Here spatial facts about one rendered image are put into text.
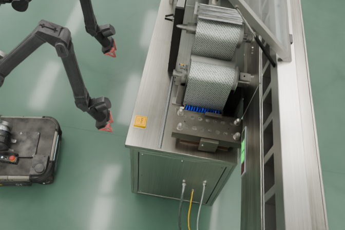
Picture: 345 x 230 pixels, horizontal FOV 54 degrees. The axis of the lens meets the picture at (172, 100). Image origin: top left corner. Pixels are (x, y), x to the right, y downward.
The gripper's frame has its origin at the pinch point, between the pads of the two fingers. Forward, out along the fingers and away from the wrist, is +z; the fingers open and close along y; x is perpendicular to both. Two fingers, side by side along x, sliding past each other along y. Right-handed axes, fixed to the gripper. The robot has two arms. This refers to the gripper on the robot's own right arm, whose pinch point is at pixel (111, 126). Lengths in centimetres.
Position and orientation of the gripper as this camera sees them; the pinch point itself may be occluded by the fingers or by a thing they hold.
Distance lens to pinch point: 184.6
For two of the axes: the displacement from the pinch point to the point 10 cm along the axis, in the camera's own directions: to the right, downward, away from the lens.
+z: 4.4, 5.6, 7.0
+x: -9.0, 3.2, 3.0
